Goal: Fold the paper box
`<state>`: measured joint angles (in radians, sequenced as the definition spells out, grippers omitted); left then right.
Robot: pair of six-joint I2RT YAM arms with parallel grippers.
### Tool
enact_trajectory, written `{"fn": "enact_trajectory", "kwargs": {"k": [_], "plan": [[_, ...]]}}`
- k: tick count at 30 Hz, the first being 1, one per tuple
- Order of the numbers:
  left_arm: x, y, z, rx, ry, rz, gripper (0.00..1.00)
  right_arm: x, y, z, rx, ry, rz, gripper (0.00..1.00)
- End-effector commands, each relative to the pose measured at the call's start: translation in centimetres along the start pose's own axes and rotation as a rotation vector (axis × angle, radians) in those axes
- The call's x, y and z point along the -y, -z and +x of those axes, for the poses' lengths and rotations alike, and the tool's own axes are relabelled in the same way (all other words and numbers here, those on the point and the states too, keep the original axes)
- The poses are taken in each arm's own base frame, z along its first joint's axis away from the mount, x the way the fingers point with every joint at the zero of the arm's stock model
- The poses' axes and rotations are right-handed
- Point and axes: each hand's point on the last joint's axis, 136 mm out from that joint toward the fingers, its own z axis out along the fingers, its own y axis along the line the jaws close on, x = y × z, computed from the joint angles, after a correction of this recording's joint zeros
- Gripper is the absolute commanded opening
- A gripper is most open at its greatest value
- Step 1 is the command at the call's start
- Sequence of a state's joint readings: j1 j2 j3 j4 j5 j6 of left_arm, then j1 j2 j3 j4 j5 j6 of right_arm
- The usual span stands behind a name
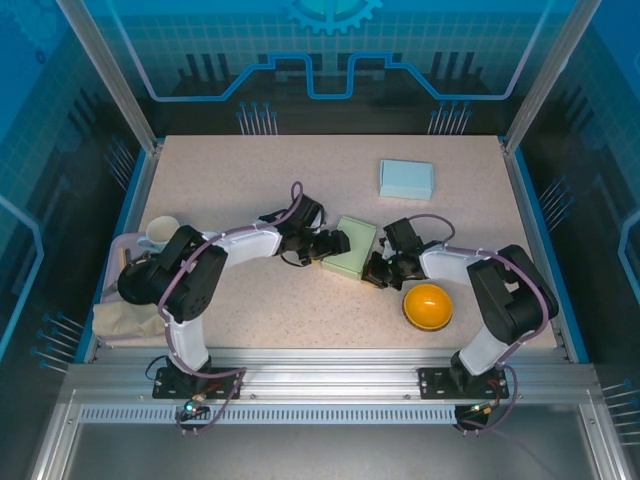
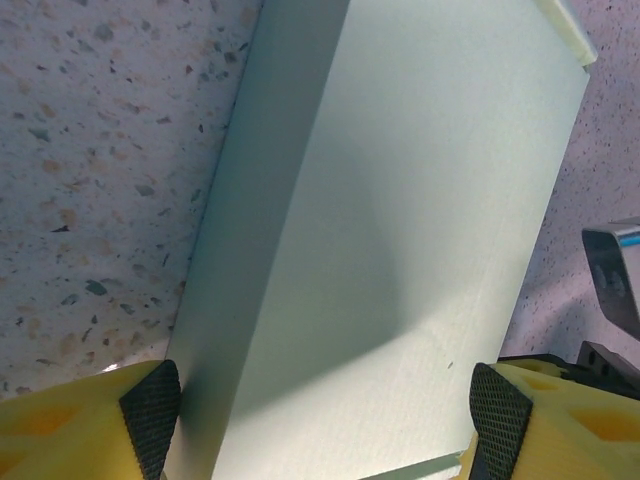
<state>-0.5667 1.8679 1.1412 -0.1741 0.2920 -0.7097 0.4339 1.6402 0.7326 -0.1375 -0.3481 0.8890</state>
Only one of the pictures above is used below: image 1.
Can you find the light green paper box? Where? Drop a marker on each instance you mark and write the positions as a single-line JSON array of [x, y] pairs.
[[350, 247]]

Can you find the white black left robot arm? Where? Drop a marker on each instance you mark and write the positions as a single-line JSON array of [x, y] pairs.
[[187, 340]]

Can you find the aluminium front rail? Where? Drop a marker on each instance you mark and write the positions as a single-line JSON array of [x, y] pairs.
[[325, 372]]

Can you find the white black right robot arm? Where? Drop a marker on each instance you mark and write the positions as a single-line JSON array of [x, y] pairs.
[[482, 347]]

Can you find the small connector with green light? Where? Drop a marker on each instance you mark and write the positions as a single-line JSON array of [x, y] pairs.
[[480, 407], [192, 407]]

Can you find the aluminium frame post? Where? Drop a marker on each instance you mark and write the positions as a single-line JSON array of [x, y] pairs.
[[107, 75], [547, 75]]

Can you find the beige cloth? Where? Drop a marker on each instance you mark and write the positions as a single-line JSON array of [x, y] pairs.
[[120, 322]]

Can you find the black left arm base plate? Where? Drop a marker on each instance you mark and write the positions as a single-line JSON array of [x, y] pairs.
[[170, 386]]

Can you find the light blue paper box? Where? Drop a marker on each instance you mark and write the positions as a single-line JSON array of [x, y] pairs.
[[405, 179]]

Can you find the aluminium table side rail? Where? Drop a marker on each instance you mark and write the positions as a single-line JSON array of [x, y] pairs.
[[147, 175], [535, 250]]

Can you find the orange dome bowl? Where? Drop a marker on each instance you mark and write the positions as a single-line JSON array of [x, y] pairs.
[[429, 306]]

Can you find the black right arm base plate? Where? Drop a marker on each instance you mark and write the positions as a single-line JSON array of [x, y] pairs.
[[435, 384]]

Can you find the pale blue mug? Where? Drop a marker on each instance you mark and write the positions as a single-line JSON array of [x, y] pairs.
[[160, 227]]

